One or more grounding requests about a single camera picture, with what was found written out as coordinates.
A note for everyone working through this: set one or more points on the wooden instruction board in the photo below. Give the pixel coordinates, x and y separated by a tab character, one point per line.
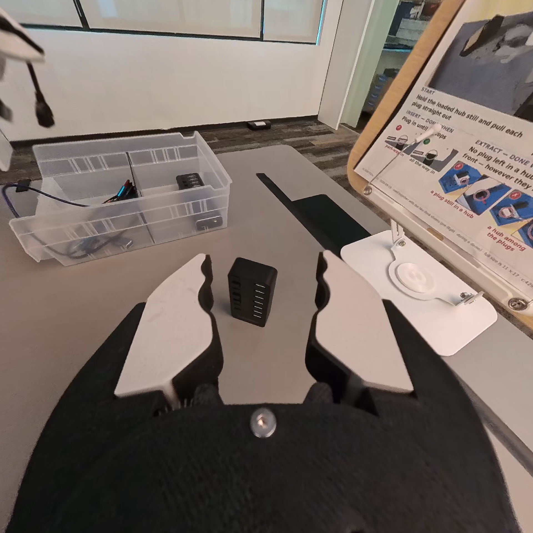
470	125

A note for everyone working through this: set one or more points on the clear plastic bin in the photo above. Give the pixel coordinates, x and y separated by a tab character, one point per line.
104	225

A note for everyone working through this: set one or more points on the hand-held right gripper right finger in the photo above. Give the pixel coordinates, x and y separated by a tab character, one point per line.
358	329

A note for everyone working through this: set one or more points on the black USB hub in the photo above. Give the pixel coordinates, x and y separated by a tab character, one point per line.
252	291
189	182

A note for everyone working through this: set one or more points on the white board stand base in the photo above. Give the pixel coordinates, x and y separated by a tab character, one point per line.
437	324

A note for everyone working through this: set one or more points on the small black floor box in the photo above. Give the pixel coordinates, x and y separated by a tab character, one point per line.
259	124

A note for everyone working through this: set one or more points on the frosted glass window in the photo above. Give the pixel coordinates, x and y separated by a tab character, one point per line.
166	14

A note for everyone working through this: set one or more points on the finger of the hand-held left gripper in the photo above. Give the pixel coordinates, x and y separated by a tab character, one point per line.
21	43

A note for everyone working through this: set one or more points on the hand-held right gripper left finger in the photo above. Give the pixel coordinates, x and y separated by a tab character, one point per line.
170	324

